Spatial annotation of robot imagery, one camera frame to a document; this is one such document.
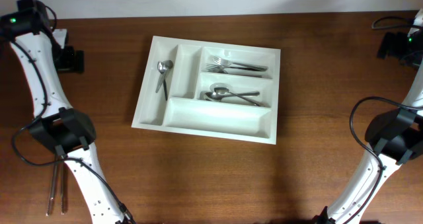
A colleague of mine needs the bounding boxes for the small metal spoon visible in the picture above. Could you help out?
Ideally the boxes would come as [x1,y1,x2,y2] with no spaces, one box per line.
[155,60,174,93]
[157,61,168,100]

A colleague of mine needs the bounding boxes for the metal knife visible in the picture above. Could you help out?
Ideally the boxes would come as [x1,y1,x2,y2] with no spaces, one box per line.
[46,163,59,217]
[60,163,66,215]

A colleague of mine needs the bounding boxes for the white plastic cutlery tray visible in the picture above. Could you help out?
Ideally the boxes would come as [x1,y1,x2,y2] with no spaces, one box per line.
[132,36,281,145]

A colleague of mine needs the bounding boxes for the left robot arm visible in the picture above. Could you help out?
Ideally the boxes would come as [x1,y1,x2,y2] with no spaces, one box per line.
[1,0,134,223]

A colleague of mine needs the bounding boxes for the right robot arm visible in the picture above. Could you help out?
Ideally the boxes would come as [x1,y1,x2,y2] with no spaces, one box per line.
[313,30,422,223]

